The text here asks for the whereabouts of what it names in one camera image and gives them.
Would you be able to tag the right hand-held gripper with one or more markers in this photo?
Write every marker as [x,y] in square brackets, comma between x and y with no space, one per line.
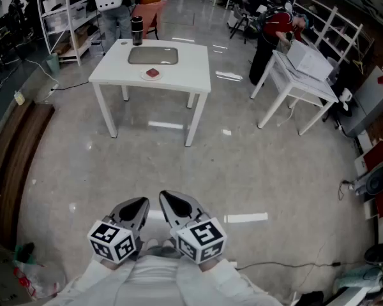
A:
[201,237]

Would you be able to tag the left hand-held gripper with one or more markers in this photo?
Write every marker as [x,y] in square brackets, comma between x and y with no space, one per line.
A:
[110,237]

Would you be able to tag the white round plate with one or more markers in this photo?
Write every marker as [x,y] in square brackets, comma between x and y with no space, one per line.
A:
[144,77]

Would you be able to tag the red square food piece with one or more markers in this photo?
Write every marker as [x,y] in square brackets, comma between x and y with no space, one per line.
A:
[152,72]

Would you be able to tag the grey serving tray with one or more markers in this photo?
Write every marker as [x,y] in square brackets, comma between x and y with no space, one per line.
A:
[153,56]

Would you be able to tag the person's left forearm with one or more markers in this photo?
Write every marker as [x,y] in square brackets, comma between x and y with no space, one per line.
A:
[95,282]

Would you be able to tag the person's right forearm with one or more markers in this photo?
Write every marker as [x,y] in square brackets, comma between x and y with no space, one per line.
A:
[223,282]

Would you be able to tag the person's legs grey trousers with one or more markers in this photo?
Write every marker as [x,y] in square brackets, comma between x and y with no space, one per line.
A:
[159,252]

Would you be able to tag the person's torso white shirt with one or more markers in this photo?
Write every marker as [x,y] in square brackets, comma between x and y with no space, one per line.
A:
[153,282]

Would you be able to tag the plastic bag pile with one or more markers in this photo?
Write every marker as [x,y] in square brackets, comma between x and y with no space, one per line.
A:
[28,279]

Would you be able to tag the brown wooden bench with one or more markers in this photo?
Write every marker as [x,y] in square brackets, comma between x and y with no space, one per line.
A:
[16,145]

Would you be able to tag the white power strip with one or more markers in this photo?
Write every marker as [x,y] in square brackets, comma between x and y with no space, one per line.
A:
[53,88]

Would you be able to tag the yellow bottle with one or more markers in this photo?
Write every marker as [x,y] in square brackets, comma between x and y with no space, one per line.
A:
[19,98]

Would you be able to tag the white metal shelf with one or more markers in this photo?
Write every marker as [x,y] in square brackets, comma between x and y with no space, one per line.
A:
[78,56]

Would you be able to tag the green bin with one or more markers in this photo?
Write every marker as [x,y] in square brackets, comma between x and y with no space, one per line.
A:
[52,63]

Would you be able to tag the white side table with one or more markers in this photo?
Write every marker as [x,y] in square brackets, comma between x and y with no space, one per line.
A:
[306,88]

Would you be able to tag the black bottle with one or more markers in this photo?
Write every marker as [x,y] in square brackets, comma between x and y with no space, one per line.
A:
[137,33]

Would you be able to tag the white box appliance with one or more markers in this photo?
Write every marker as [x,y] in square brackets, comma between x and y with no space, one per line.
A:
[309,62]

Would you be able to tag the orange chair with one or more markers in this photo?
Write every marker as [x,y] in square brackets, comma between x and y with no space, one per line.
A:
[150,11]

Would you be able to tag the grey floor fan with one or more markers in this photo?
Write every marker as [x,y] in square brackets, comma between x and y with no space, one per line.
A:
[376,182]

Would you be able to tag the black round fan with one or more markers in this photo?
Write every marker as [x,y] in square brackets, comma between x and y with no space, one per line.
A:
[378,253]

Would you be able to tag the red board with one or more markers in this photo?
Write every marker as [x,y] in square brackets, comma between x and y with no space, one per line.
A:
[378,155]

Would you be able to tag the grey cabinet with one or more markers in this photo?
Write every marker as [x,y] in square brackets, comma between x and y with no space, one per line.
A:
[367,107]

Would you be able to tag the white frame rack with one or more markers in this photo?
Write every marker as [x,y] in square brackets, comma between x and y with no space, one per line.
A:
[327,24]

